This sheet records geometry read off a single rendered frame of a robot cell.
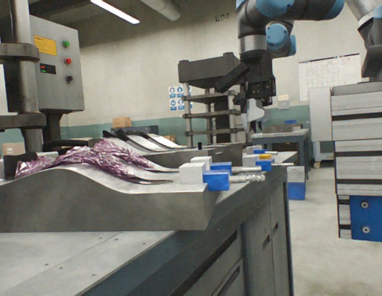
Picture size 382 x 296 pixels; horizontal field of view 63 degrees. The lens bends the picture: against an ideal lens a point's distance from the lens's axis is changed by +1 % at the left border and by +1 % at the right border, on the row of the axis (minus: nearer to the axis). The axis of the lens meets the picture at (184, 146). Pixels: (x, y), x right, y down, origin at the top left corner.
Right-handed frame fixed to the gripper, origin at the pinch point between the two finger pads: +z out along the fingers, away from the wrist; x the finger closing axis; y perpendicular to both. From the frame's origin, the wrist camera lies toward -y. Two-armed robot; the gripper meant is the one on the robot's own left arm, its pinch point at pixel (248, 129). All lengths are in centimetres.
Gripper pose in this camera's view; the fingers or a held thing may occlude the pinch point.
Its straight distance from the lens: 88.8
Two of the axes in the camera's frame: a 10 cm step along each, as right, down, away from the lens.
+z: 0.7, 10.0, 0.7
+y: 8.8, -0.3, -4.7
